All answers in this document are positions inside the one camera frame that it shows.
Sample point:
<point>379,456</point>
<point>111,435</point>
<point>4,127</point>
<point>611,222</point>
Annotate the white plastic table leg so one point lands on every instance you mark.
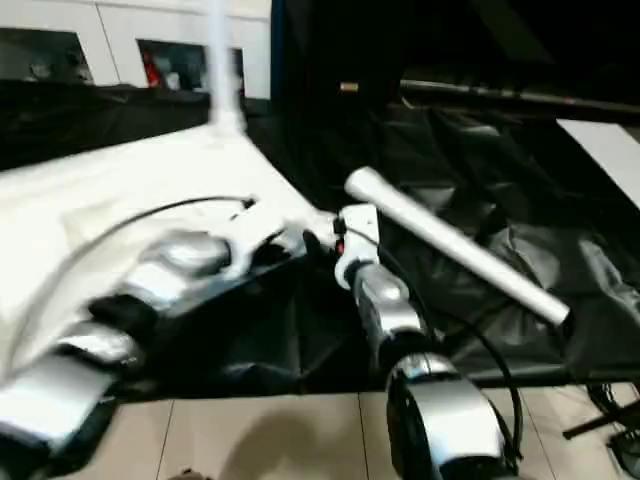
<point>450,245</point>
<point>222,65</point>

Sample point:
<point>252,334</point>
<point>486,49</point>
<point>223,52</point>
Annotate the white table frame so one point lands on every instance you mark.
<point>125,175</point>

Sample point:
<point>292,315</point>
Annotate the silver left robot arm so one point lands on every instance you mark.
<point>185,255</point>

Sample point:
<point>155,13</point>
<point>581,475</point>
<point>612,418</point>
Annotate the black work mat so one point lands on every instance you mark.
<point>475,175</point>

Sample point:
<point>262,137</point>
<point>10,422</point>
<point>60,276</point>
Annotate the small tan label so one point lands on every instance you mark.
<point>348,86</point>

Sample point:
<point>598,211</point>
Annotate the dark metal rod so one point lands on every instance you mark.
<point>525,97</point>

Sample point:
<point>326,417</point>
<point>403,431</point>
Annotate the dark robot lower body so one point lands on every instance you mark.
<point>192,475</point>

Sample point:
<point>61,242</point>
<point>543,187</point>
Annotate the white glass-door cabinet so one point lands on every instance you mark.
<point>115,30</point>

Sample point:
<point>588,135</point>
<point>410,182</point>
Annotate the white flat board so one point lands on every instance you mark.
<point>605,155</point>

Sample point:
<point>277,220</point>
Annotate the black metal stand leg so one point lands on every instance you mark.
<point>600,425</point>

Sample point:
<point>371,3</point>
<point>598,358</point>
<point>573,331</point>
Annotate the black caster wheel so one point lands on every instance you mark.
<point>627,457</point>

